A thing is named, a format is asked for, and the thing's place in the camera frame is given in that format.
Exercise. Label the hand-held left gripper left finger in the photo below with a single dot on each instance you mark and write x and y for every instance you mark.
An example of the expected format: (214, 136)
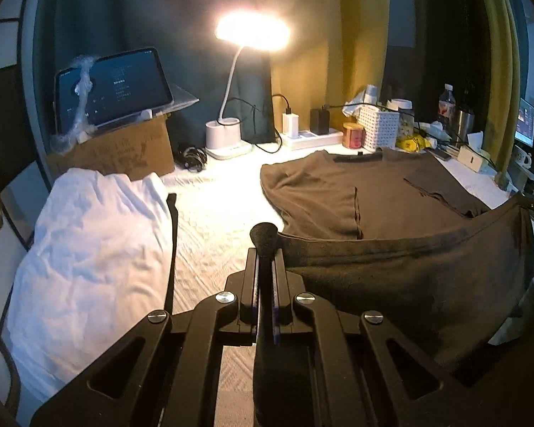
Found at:
(254, 298)

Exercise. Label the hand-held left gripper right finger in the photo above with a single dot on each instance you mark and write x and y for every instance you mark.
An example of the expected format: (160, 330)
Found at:
(277, 302)

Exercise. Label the brown t-shirt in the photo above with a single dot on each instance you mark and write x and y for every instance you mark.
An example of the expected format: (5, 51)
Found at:
(405, 253)

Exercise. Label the white mug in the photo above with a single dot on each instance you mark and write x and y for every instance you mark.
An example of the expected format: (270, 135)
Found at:
(521, 159)

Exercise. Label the white tissue box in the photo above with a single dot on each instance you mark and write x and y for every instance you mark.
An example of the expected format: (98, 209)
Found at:
(471, 158)

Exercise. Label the computer monitor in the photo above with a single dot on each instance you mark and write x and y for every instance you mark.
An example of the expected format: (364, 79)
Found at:
(526, 122)

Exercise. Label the dark smartphone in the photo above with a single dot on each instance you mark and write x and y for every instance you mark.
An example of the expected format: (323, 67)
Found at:
(439, 154)

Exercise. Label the steel thermos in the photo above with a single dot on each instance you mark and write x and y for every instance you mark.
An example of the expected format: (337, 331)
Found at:
(464, 124)

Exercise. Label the clear water bottle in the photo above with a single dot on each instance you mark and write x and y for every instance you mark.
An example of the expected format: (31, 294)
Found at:
(446, 106)

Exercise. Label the narrow yellow curtain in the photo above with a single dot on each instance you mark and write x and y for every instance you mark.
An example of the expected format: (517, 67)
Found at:
(500, 75)

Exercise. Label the yellow packet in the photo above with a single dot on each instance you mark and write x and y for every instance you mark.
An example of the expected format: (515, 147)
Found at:
(411, 143)

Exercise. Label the white desk lamp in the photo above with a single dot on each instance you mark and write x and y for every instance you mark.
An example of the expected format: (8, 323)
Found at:
(224, 138)

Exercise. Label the glass jar with white lid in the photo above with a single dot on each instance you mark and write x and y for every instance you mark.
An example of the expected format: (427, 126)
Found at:
(405, 118)

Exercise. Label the white crumpled cloth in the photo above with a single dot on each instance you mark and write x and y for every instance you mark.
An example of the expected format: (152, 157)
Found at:
(93, 253)

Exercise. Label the white power strip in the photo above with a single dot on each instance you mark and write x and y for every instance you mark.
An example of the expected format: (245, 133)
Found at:
(316, 138)

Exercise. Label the white charger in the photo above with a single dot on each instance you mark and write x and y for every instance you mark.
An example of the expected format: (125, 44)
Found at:
(290, 125)

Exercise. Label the red tin can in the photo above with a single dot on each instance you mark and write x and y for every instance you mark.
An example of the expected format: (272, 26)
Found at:
(353, 137)

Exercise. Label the white plastic basket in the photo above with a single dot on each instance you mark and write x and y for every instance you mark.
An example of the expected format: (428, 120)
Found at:
(378, 129)

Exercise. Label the black charger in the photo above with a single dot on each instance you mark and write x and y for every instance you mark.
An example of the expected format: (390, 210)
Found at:
(320, 121)

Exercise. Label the cardboard box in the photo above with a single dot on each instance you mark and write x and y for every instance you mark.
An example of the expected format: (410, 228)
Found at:
(124, 151)

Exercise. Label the crumpled plastic bag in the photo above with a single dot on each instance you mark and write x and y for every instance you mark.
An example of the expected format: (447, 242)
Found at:
(354, 104)

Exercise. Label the dark window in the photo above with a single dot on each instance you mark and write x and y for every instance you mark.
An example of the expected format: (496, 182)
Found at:
(431, 31)

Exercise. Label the wide yellow curtain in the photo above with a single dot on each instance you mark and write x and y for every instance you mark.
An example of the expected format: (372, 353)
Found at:
(325, 53)

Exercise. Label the dark tablet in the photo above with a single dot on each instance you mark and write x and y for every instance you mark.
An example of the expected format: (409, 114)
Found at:
(115, 84)

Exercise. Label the teal curtain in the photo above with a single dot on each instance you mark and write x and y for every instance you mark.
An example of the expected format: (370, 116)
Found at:
(138, 9)

